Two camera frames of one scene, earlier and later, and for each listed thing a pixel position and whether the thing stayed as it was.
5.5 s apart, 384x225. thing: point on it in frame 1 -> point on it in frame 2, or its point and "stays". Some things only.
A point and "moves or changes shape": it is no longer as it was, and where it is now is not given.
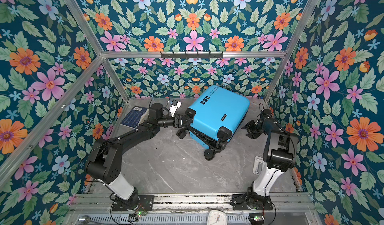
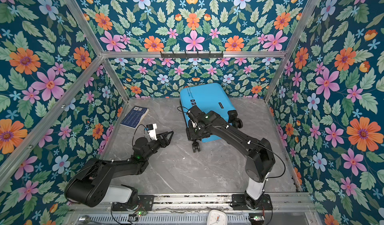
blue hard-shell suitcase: (218, 107) moves or changes shape
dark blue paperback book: (136, 115) stays
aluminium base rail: (191, 203) stays
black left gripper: (177, 121) -> (163, 142)
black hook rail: (192, 56) stays
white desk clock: (217, 217) stays
